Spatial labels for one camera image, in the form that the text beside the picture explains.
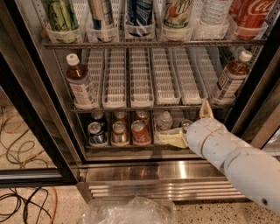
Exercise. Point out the water bottle bottom shelf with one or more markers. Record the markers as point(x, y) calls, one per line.
point(163, 122)

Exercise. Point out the brown can front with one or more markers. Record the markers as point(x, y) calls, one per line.
point(120, 135)

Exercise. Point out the right tea bottle white cap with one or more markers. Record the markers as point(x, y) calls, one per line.
point(232, 76)

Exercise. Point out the left tea bottle white cap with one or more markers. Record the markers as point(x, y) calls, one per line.
point(80, 81)

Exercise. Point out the white tray lane three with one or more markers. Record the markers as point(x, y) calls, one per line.
point(141, 89)

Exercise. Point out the right fridge glass door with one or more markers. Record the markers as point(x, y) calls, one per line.
point(255, 114)

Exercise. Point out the left fridge glass door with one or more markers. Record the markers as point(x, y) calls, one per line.
point(31, 79)

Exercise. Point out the brown can rear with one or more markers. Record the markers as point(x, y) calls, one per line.
point(121, 116)

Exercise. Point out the red can front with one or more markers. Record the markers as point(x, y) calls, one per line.
point(140, 132)

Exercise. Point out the tea bottle white cap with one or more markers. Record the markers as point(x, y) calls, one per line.
point(80, 81)
point(232, 76)

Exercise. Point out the white tray lane two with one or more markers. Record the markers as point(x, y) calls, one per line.
point(114, 82)

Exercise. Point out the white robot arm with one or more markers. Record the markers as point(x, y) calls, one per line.
point(252, 172)

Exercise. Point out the slim blue silver can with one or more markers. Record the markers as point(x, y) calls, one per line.
point(102, 17)

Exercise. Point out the clear plastic bin with bag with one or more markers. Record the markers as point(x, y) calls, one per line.
point(137, 210)

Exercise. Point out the green silver can bottom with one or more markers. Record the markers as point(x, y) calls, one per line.
point(185, 124)

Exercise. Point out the white tray lane five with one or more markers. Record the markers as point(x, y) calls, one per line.
point(192, 91)

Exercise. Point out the green can top shelf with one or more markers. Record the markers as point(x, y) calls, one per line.
point(62, 18)

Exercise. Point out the white tray lane four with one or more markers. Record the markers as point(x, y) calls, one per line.
point(165, 81)

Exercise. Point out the brown can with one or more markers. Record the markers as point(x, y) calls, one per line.
point(121, 116)
point(120, 135)

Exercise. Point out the fridge glass door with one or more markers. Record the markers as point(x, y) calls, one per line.
point(255, 114)
point(31, 79)

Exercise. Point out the middle wire shelf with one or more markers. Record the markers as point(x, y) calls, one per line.
point(163, 107)

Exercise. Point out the wire shelf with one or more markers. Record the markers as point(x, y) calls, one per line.
point(163, 107)
point(155, 44)

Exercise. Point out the red can rear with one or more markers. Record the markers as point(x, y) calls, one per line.
point(143, 116)

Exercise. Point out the dark can rear left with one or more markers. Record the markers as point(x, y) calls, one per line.
point(99, 117)

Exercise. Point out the clear water bottle top shelf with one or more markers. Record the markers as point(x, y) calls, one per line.
point(214, 12)

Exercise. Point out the blue white can top shelf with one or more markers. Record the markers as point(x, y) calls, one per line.
point(139, 17)

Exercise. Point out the top wire shelf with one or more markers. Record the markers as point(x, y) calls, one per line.
point(155, 44)

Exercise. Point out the red coca-cola can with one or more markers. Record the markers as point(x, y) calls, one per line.
point(249, 16)

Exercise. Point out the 7up can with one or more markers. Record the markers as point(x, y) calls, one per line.
point(177, 13)

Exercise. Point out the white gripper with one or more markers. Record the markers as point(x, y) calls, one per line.
point(198, 135)

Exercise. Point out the blue pepsi can front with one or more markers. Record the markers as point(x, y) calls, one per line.
point(96, 133)

